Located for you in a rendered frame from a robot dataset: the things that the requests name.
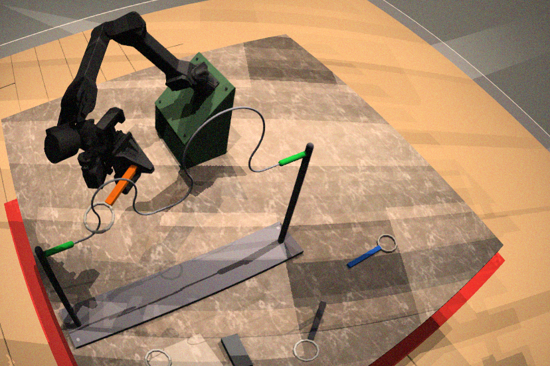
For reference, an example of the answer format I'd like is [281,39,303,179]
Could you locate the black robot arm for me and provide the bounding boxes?
[44,11,219,189]

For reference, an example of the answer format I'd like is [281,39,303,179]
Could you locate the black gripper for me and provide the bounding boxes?
[85,107,155,184]

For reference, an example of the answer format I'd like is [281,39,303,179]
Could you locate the white loop with blue handle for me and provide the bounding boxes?
[347,234,397,268]

